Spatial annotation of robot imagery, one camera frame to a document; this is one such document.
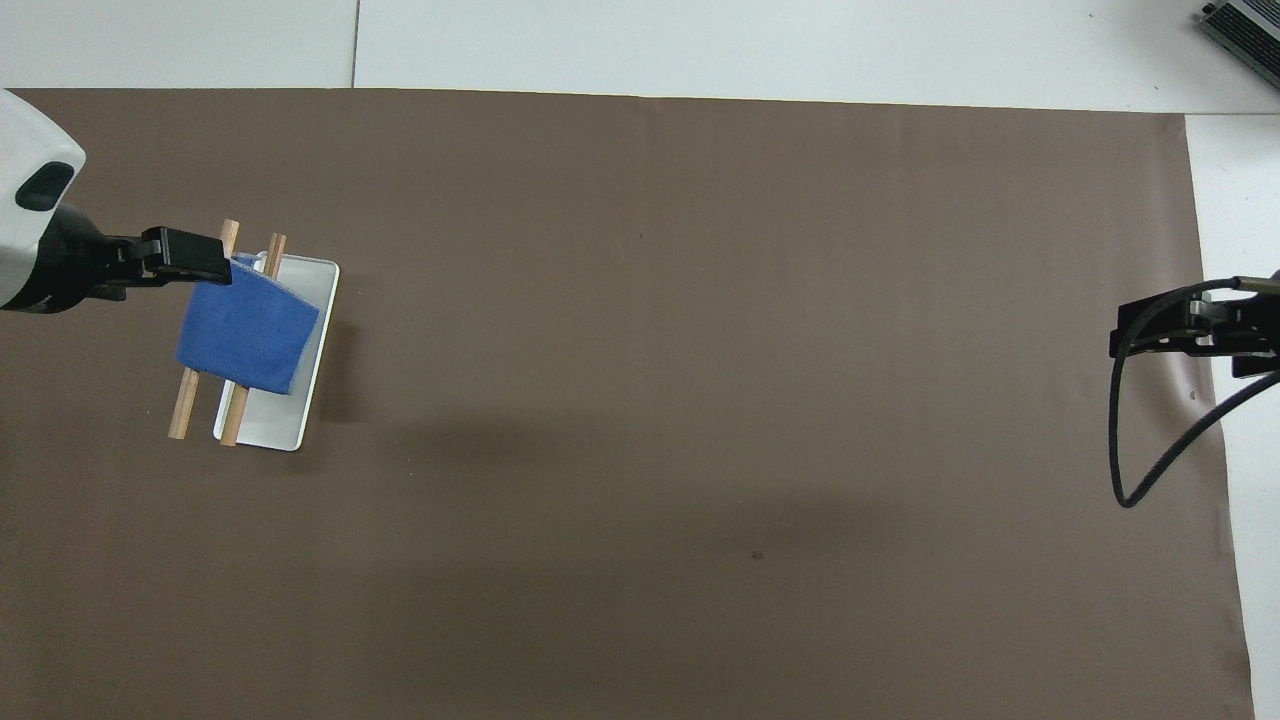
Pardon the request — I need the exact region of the blue towel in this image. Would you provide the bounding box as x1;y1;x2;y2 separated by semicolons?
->
176;252;322;397

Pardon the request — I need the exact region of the white rack base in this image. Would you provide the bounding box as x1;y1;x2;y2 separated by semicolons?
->
213;252;341;453

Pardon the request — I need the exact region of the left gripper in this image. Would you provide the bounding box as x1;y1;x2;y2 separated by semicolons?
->
22;204;133;314

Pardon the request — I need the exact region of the grey metal box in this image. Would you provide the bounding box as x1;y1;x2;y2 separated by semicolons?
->
1199;0;1280;64

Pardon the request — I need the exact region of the black cable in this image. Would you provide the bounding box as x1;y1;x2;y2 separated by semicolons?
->
1107;277;1280;510

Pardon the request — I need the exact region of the wooden rod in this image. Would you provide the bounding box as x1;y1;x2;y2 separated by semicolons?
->
219;233;288;448
167;219;241;441

